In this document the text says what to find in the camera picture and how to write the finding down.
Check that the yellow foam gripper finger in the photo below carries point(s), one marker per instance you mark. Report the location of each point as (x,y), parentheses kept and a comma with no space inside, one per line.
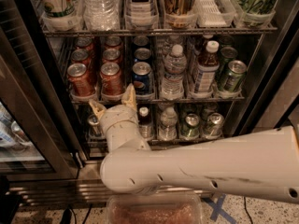
(98,109)
(129,98)

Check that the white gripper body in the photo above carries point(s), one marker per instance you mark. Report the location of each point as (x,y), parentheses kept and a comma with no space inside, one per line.
(118,115)

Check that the red coke can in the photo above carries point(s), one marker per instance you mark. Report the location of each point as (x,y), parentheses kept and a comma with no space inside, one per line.
(81,56)
(80,79)
(112,84)
(112,56)

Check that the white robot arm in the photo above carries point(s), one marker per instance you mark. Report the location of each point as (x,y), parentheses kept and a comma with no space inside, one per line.
(262,165)

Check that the silver can bottom left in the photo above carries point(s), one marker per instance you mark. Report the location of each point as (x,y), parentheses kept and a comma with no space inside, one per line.
(94,125)

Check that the brown tea bottle bottom shelf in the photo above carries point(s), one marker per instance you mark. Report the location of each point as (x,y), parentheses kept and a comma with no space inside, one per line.
(145,122)

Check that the blue pepsi can front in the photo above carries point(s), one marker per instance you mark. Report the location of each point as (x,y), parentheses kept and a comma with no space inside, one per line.
(142,78)

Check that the blue pepsi can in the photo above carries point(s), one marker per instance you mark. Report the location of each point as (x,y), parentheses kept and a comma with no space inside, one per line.
(142,55)
(142,78)

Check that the red coke can left front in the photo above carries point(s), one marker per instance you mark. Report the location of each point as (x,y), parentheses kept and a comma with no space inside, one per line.
(80,79)

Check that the clear water bottle middle shelf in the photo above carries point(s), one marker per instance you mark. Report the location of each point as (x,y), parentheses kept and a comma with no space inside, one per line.
(175,64)

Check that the blue pepsi can middle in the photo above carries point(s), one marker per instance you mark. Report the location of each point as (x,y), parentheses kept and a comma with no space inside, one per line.
(142,55)

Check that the water bottle bottom shelf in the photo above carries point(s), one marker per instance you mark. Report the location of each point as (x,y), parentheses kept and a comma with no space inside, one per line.
(167,127)

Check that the red coke can left middle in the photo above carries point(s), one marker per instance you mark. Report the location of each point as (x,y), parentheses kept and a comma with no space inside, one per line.
(81,56)

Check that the green can bottom shelf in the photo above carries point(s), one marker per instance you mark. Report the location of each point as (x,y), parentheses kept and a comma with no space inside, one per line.
(190,127)

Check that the glass fridge door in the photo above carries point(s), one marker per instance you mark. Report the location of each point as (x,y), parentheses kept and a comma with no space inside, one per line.
(48,157)

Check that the stainless steel fridge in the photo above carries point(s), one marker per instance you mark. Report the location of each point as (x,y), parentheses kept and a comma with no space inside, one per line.
(267,44)

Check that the green can bottom right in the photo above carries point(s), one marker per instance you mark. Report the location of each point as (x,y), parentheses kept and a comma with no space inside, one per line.
(214,124)

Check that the large water bottle top shelf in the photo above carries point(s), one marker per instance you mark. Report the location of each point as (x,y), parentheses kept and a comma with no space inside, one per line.
(101,15)

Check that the white label bottle top shelf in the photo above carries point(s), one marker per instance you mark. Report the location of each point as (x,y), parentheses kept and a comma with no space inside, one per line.
(140,7)

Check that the green can right middle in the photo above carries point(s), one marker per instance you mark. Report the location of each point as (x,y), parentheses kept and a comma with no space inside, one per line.
(226,55)

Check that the green can right front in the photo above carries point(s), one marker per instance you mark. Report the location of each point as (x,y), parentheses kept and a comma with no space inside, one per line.
(232,75)

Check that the clear plastic bin on floor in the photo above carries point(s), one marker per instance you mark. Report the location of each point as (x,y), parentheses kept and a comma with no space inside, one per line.
(160,208)

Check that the brown tea bottle white cap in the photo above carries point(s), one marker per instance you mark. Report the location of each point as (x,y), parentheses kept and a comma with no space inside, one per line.
(206,67)

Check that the empty white plastic tray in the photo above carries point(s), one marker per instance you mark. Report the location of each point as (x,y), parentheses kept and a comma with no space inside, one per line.
(214,13)

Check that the blue tape cross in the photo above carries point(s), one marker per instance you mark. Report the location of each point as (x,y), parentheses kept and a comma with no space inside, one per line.
(217,210)

